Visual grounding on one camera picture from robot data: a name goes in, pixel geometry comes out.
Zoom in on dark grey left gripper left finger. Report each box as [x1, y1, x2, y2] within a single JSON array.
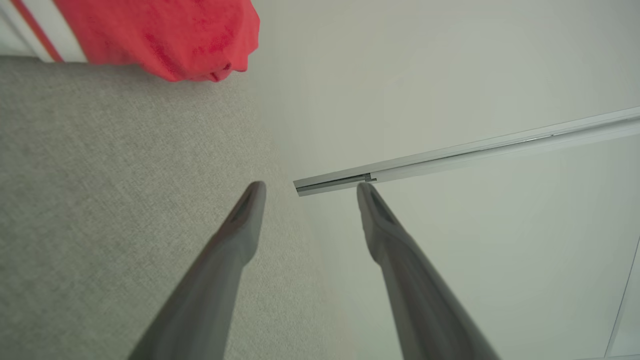
[[127, 181, 267, 360]]

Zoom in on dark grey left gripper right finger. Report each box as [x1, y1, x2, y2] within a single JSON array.
[[356, 182, 502, 360]]

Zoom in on red basketball jersey white sleeves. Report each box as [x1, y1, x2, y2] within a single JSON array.
[[0, 0, 261, 83]]

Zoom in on white metal rail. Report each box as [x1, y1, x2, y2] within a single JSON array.
[[292, 106, 640, 197]]

